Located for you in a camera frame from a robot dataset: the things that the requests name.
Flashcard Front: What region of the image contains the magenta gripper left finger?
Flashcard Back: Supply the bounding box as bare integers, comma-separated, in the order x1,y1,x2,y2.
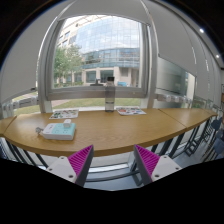
46,144,95,187

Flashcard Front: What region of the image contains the colourful leaflet left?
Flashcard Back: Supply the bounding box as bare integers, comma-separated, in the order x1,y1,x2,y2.
50,109,79,119

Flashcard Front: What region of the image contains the white teal power strip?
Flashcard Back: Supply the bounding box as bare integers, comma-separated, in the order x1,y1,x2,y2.
36,123,76,140

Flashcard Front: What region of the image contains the colourful leaflet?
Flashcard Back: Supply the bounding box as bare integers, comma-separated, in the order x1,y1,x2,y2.
50,109,79,119
117,106,145,116

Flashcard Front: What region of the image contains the white window frame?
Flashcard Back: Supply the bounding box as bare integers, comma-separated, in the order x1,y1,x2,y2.
38,15,151,112

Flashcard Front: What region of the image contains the colourful leaflet right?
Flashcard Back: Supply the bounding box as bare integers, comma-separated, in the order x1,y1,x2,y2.
117,106,145,116

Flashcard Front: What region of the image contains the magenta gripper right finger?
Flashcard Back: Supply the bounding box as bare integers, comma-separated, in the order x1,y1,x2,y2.
133,144,183,186

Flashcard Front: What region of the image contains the clear water bottle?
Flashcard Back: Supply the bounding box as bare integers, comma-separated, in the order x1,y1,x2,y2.
105,77,115,112

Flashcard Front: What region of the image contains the blue chair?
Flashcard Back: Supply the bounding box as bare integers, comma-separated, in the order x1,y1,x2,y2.
202,118,224,162

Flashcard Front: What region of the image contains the white charger plug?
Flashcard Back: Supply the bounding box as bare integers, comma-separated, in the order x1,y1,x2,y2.
63,119,71,128

